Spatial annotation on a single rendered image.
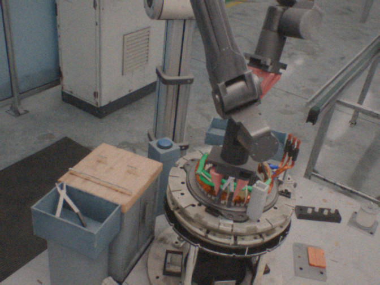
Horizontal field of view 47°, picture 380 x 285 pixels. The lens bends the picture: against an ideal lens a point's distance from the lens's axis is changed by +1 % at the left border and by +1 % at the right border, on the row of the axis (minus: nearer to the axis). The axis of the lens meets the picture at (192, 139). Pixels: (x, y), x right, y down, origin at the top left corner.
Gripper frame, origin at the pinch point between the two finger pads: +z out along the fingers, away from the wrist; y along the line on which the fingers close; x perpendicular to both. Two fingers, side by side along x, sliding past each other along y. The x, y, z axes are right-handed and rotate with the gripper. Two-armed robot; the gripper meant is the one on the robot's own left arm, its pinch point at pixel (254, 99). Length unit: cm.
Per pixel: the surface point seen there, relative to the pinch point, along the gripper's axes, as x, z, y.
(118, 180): 26.0, 29.2, -7.5
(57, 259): 29, 50, -18
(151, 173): 22.3, 26.6, 0.3
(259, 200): -8.8, 20.5, -1.6
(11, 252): 124, 113, 44
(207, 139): 24.1, 18.8, 27.5
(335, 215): -13, 34, 62
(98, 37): 190, 3, 133
